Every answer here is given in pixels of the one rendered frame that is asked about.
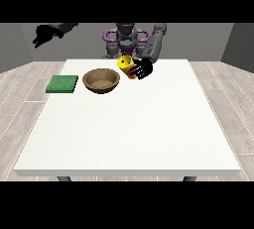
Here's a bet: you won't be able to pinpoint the green square pad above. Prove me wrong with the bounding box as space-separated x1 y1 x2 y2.
45 74 79 94

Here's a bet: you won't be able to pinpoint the grey robot trunk purple rings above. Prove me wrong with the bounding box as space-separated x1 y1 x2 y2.
101 22 152 60

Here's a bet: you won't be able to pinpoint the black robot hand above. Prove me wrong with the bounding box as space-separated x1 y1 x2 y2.
128 57 154 80
32 24 65 50

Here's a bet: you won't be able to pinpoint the brown wooden bowl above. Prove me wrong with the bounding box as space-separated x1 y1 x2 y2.
81 67 121 95

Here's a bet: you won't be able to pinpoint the yellow cup with melon print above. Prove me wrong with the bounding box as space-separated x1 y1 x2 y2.
116 55 138 80

